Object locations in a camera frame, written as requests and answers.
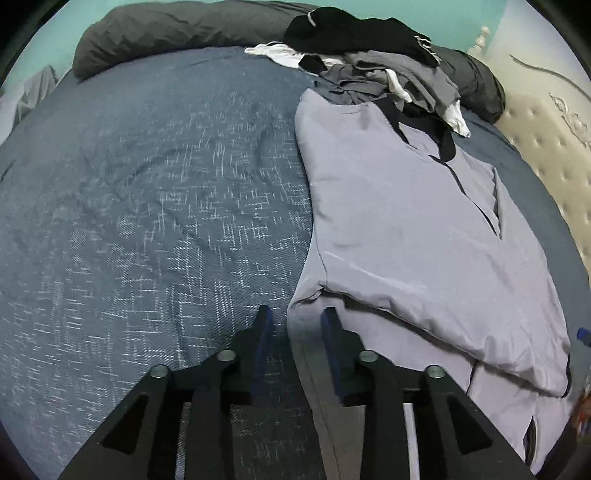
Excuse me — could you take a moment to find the dark grey garment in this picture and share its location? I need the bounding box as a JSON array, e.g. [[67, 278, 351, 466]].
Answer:
[[315, 51, 461, 119]]

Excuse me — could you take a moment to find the cream tufted headboard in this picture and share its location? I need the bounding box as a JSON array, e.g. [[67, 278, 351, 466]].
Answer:
[[468, 26, 590, 267]]

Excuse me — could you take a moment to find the grey black zip jacket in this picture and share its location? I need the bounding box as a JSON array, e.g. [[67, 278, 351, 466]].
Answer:
[[287, 90, 574, 479]]

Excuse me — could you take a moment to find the blue patterned bed sheet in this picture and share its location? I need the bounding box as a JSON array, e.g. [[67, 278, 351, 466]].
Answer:
[[0, 45, 591, 480]]

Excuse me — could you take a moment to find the white garment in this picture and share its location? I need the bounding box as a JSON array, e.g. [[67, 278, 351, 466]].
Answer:
[[436, 100, 471, 138]]

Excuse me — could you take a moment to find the dark grey rolled duvet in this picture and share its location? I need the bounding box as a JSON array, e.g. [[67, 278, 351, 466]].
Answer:
[[72, 1, 506, 123]]

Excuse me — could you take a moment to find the black garment with drawstring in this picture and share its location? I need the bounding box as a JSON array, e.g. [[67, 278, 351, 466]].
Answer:
[[283, 7, 440, 68]]

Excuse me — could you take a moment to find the light grey blanket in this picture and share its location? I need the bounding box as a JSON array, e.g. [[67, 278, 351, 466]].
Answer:
[[0, 65, 57, 143]]

